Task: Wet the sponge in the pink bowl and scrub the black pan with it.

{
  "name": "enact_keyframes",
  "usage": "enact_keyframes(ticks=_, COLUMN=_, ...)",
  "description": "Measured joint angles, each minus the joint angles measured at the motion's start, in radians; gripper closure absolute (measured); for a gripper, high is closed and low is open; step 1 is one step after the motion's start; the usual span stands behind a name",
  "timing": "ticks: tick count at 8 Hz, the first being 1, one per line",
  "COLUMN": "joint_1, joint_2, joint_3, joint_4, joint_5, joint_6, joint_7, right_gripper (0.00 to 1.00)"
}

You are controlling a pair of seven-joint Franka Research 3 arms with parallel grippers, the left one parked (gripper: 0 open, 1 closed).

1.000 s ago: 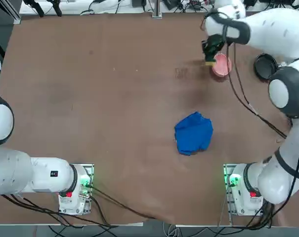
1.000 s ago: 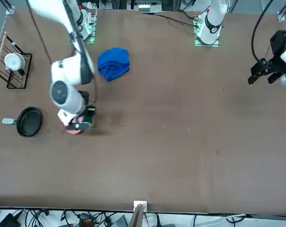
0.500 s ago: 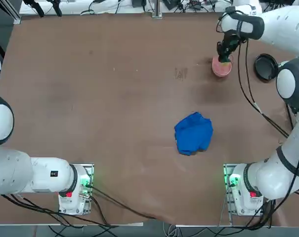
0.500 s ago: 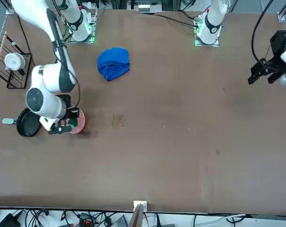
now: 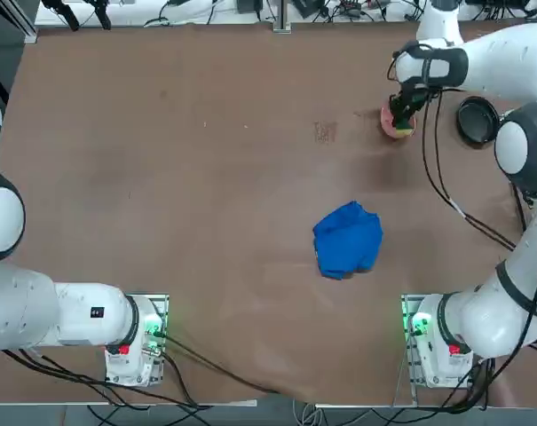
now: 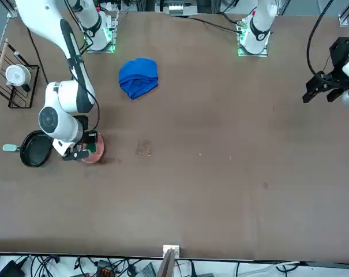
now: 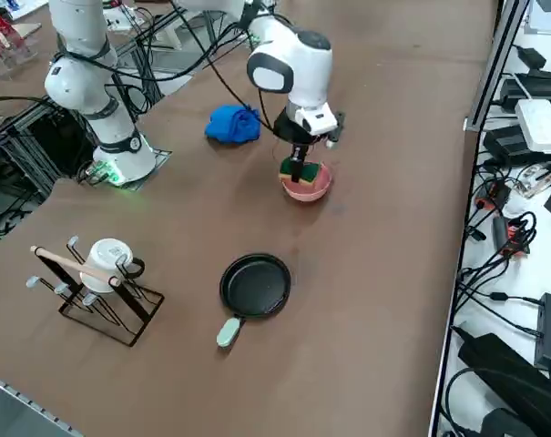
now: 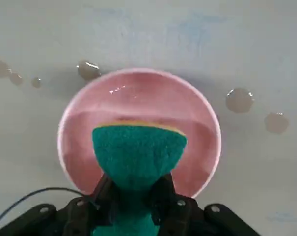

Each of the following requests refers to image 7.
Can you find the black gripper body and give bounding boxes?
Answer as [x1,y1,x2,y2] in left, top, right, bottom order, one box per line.
[273,108,317,147]

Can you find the green and yellow sponge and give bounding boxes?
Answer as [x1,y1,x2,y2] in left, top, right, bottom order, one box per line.
[278,157,324,186]

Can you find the pink bowl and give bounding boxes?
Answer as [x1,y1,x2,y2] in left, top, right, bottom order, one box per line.
[281,161,333,201]

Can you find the blue cloth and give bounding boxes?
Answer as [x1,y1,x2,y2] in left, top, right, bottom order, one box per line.
[204,104,262,145]

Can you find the orange and black connector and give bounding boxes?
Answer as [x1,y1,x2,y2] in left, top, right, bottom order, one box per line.
[473,179,513,213]
[502,222,534,259]

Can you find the white mug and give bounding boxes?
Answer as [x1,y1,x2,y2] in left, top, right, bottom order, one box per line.
[79,238,137,294]

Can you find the printed packet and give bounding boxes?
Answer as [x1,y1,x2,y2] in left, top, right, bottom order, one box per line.
[514,161,551,199]

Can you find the white router box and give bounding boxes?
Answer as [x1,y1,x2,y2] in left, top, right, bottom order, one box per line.
[515,98,551,155]

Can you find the small black power adapter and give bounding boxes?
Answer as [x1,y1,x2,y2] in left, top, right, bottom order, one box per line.
[515,45,548,70]

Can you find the long black device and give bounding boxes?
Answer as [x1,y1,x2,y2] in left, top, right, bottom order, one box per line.
[497,70,551,113]

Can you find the clear acrylic shelf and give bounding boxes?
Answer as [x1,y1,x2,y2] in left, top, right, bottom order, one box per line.
[0,0,44,81]

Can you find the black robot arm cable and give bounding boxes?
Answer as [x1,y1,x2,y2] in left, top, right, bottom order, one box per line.
[133,0,285,137]

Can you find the black pan with green handle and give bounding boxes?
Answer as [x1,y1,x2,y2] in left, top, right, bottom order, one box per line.
[215,252,293,350]

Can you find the aluminium profile post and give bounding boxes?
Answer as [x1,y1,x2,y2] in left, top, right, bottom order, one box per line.
[464,0,531,133]

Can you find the black metal frame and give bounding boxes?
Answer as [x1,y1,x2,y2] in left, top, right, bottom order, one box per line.
[0,95,98,206]

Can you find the black wire cup rack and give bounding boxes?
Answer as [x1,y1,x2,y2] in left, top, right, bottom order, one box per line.
[29,235,166,349]

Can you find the aluminium rail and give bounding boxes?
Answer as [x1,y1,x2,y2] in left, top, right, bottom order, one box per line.
[0,371,83,437]

